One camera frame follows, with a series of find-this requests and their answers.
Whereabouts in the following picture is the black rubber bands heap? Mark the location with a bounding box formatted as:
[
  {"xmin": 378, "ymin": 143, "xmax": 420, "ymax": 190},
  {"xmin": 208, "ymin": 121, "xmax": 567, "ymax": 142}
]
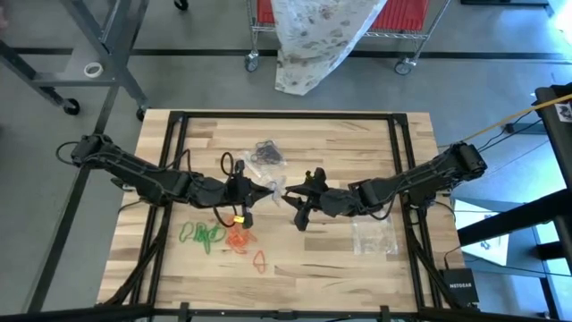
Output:
[{"xmin": 249, "ymin": 140, "xmax": 285, "ymax": 165}]

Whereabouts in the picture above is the black power cable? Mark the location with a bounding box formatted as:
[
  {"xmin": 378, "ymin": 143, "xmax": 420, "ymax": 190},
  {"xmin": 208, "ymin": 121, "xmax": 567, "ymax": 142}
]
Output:
[{"xmin": 475, "ymin": 118, "xmax": 551, "ymax": 156}]

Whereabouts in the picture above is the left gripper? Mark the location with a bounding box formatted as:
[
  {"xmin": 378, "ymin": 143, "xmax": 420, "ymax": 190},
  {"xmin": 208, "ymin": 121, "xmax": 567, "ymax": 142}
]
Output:
[{"xmin": 209, "ymin": 172, "xmax": 274, "ymax": 230}]

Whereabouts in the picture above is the orange rubber bands heap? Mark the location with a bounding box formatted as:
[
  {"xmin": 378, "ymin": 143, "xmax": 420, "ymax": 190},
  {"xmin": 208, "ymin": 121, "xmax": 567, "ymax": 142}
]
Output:
[{"xmin": 224, "ymin": 214, "xmax": 259, "ymax": 255}]

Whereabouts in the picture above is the white floral print cloth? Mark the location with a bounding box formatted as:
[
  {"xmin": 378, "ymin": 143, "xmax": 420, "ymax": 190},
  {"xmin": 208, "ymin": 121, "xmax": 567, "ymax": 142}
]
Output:
[{"xmin": 270, "ymin": 0, "xmax": 390, "ymax": 97}]

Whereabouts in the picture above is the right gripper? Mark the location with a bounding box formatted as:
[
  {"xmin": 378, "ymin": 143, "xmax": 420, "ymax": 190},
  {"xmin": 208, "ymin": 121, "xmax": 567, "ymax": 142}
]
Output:
[{"xmin": 284, "ymin": 182, "xmax": 366, "ymax": 233}]

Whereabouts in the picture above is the black metal beam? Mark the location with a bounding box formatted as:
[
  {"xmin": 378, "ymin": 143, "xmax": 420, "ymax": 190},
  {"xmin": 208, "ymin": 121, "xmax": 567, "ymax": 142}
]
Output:
[{"xmin": 455, "ymin": 190, "xmax": 572, "ymax": 246}]

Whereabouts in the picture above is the chrome wire shelving cart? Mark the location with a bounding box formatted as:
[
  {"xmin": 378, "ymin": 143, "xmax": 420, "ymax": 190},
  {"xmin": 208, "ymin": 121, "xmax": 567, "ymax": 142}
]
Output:
[{"xmin": 244, "ymin": 0, "xmax": 452, "ymax": 76}]

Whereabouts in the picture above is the black Netgear network switch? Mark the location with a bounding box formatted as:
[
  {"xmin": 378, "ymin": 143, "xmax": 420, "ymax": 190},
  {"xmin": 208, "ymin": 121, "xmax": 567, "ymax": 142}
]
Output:
[{"xmin": 440, "ymin": 267, "xmax": 480, "ymax": 305}]

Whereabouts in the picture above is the white paper sheet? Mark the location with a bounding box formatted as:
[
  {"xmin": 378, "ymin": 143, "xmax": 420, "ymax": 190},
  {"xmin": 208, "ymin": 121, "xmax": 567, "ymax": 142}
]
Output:
[{"xmin": 451, "ymin": 199, "xmax": 510, "ymax": 267}]

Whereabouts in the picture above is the grey cart caster wheel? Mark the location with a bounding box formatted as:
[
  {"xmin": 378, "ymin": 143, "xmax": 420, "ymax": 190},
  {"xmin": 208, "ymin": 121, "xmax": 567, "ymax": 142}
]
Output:
[
  {"xmin": 394, "ymin": 57, "xmax": 416, "ymax": 76},
  {"xmin": 244, "ymin": 49, "xmax": 261, "ymax": 73}
]

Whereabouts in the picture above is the yellow extension cable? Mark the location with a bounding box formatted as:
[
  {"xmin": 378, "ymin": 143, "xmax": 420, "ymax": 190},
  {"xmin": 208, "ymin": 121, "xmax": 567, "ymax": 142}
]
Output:
[{"xmin": 440, "ymin": 92, "xmax": 572, "ymax": 149}]

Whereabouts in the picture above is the red plastic bin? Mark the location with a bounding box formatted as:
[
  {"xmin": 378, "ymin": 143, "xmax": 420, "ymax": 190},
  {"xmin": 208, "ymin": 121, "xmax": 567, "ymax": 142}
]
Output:
[
  {"xmin": 257, "ymin": 0, "xmax": 281, "ymax": 26},
  {"xmin": 370, "ymin": 0, "xmax": 433, "ymax": 32}
]

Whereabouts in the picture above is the grey metal rolling stand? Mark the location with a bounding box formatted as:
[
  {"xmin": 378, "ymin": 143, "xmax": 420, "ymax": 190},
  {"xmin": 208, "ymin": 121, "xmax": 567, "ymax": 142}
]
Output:
[{"xmin": 0, "ymin": 0, "xmax": 151, "ymax": 123}]

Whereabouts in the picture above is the white printed sticker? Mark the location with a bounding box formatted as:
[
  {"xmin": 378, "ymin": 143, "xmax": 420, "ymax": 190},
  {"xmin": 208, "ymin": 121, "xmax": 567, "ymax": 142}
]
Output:
[{"xmin": 553, "ymin": 101, "xmax": 572, "ymax": 123}]

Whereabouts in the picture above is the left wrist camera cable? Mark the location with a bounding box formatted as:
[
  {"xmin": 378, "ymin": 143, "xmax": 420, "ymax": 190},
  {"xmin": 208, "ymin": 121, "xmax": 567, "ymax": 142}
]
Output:
[{"xmin": 213, "ymin": 150, "xmax": 245, "ymax": 228}]

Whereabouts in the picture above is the black desk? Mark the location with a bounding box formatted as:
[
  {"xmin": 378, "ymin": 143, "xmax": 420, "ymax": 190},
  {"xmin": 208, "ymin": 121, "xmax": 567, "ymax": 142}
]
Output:
[{"xmin": 534, "ymin": 82, "xmax": 572, "ymax": 269}]

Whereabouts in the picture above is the white tape roll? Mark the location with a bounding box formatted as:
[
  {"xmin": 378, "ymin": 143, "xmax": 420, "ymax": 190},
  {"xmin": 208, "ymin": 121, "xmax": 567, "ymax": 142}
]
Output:
[{"xmin": 83, "ymin": 61, "xmax": 105, "ymax": 79}]

